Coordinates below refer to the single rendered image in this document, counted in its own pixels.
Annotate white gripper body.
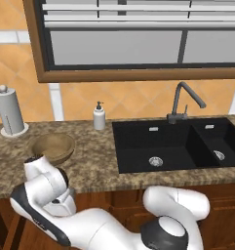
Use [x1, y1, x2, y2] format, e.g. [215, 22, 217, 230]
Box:
[56, 187, 78, 218]

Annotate brown wooden drawer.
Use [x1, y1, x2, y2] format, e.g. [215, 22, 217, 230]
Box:
[0, 194, 29, 250]

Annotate brown wooden cupboard door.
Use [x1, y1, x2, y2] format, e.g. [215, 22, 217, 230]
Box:
[196, 184, 235, 250]
[74, 188, 149, 234]

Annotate brown wooden bowl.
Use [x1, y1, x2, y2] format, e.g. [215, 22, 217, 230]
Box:
[27, 133, 77, 167]

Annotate white paper towel holder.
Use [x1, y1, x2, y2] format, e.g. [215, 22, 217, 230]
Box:
[0, 84, 30, 139]

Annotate white soap dispenser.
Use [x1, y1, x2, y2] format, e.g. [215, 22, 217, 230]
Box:
[93, 101, 107, 132]

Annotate black double sink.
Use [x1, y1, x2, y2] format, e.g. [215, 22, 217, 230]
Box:
[111, 116, 235, 175]

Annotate grey paper towel roll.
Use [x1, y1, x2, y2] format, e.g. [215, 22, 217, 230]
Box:
[0, 89, 25, 136]

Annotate grey sink tap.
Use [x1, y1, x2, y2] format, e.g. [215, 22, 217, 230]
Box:
[166, 81, 208, 126]

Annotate wooden framed window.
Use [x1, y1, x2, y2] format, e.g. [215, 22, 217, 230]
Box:
[22, 0, 235, 84]

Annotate white window blinds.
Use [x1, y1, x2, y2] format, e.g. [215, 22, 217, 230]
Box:
[40, 0, 235, 31]

